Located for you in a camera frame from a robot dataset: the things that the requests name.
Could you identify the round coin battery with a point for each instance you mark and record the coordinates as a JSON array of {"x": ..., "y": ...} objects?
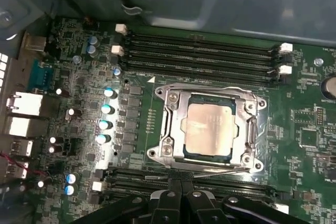
[{"x": 330, "y": 87}]

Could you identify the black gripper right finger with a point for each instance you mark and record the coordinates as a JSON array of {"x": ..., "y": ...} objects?
[{"x": 202, "y": 208}]

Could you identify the grey rear port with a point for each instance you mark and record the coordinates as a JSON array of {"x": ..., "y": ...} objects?
[{"x": 34, "y": 43}]

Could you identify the silver board screw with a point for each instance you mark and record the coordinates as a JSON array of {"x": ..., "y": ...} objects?
[
  {"x": 76, "y": 58},
  {"x": 318, "y": 62}
]

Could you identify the silver CPU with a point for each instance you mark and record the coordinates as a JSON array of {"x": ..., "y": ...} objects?
[{"x": 210, "y": 129}]

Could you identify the silver can capacitor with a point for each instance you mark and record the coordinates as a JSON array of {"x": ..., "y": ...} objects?
[
  {"x": 117, "y": 72},
  {"x": 93, "y": 51},
  {"x": 107, "y": 109},
  {"x": 105, "y": 124},
  {"x": 93, "y": 41},
  {"x": 103, "y": 138},
  {"x": 71, "y": 178},
  {"x": 69, "y": 189},
  {"x": 110, "y": 93}
]

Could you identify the blue serial port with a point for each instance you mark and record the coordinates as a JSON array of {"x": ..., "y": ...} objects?
[{"x": 42, "y": 77}]

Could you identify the silver rear USB port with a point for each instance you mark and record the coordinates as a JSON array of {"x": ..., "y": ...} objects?
[
  {"x": 21, "y": 147},
  {"x": 15, "y": 171}
]

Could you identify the green motherboard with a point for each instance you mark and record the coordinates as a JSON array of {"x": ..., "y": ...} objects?
[{"x": 288, "y": 129}]

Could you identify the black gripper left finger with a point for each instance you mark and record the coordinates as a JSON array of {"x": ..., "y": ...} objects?
[{"x": 162, "y": 208}]

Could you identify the silver rear port block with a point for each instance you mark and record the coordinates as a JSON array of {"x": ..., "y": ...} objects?
[
  {"x": 26, "y": 103},
  {"x": 26, "y": 127}
]

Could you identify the metal socket cover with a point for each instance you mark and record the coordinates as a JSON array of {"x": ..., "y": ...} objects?
[{"x": 242, "y": 127}]

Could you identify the CPU socket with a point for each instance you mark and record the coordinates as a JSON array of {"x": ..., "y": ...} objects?
[{"x": 167, "y": 148}]

